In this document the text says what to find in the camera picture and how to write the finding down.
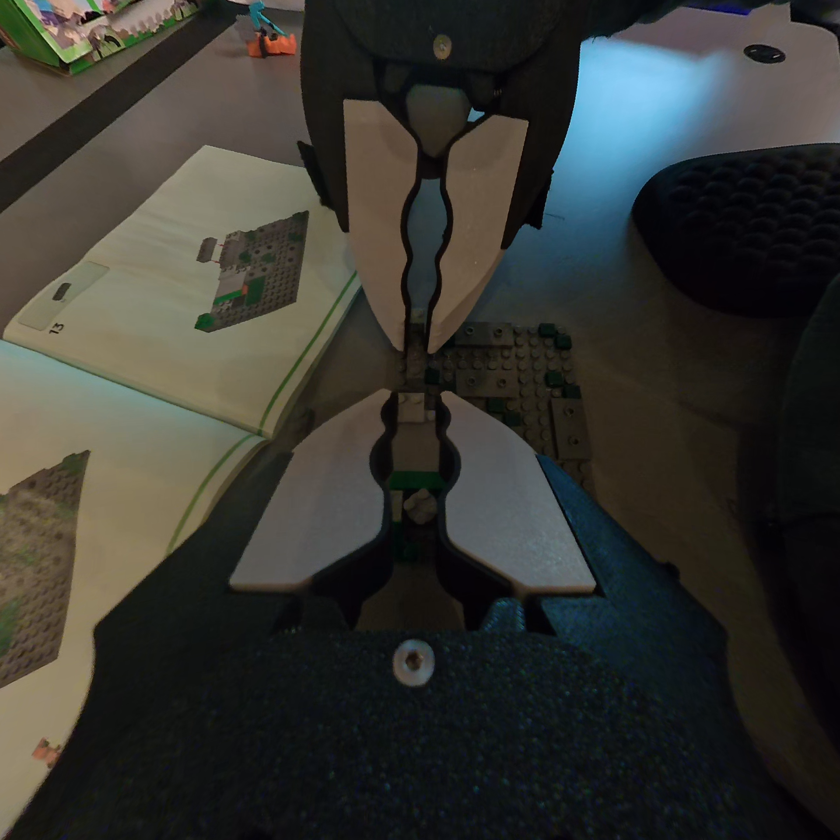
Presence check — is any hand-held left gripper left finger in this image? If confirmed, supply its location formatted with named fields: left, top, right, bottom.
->
left=228, top=391, right=396, bottom=593

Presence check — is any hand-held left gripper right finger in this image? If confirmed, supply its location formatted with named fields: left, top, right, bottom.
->
left=437, top=391, right=598, bottom=596

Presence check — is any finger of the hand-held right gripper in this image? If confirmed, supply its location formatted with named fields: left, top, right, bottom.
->
left=343, top=98, right=422, bottom=352
left=427, top=118, right=530, bottom=353

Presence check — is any grey brick baseplate model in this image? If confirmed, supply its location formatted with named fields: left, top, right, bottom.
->
left=386, top=320, right=595, bottom=578

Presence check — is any orange brick piece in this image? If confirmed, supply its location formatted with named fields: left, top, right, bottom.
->
left=247, top=31, right=301, bottom=60

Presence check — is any cyan brick figure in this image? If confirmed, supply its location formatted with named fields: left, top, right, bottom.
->
left=248, top=0, right=291, bottom=39

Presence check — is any black dimpled chair armrest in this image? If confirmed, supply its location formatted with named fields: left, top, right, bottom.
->
left=631, top=141, right=840, bottom=320

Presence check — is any brick instruction booklet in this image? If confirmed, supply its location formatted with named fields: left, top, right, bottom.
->
left=0, top=144, right=365, bottom=795

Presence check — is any green cardboard box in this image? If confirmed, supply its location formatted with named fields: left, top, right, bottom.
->
left=0, top=0, right=203, bottom=75

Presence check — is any person's dark green sweater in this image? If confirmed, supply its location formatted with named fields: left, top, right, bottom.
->
left=735, top=272, right=840, bottom=840

